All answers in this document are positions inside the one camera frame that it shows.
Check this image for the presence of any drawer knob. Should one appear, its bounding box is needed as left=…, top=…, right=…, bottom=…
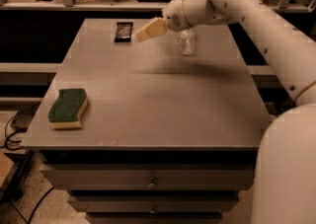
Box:
left=147, top=177, right=158, bottom=188
left=148, top=204, right=158, bottom=214

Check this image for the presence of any grey drawer cabinet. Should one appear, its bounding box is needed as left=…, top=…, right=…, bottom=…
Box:
left=22, top=19, right=269, bottom=224

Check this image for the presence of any green and yellow sponge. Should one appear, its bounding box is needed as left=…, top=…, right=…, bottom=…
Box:
left=48, top=88, right=88, bottom=130

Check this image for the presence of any clear plastic water bottle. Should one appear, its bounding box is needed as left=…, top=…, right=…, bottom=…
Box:
left=178, top=29, right=197, bottom=56

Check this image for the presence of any top drawer knob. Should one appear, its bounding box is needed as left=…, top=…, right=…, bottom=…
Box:
left=147, top=177, right=158, bottom=188

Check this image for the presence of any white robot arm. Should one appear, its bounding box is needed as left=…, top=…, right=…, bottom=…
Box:
left=136, top=0, right=316, bottom=224

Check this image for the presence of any black cables left floor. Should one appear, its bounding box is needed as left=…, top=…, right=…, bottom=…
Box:
left=0, top=103, right=55, bottom=224

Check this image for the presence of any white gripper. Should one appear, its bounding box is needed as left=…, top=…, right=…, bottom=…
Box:
left=135, top=0, right=191, bottom=42

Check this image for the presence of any grey power box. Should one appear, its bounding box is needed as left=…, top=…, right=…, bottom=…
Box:
left=10, top=111, right=35, bottom=131

